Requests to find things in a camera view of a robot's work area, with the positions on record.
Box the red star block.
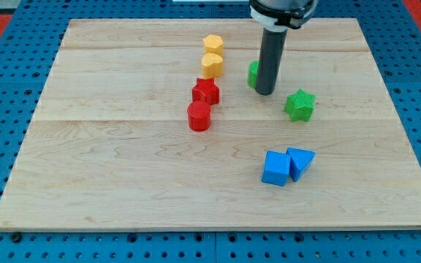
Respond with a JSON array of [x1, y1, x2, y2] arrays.
[[191, 77, 220, 105]]

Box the green star block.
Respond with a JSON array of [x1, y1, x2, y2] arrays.
[[284, 89, 316, 122]]

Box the red cylinder block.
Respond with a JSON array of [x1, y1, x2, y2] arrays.
[[187, 101, 211, 132]]

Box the wooden board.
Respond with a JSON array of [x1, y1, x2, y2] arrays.
[[0, 18, 421, 232]]

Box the yellow heart block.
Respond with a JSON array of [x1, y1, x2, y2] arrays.
[[201, 53, 224, 79]]

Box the green round block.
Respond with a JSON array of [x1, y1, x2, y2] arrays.
[[247, 60, 259, 89]]

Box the blue cube block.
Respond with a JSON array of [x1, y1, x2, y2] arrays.
[[261, 150, 291, 186]]

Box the yellow pentagon block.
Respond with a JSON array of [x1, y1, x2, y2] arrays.
[[202, 34, 224, 57]]

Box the blue triangle block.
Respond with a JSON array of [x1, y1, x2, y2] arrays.
[[286, 148, 316, 182]]

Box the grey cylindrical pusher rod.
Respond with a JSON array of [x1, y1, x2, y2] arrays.
[[255, 29, 287, 96]]

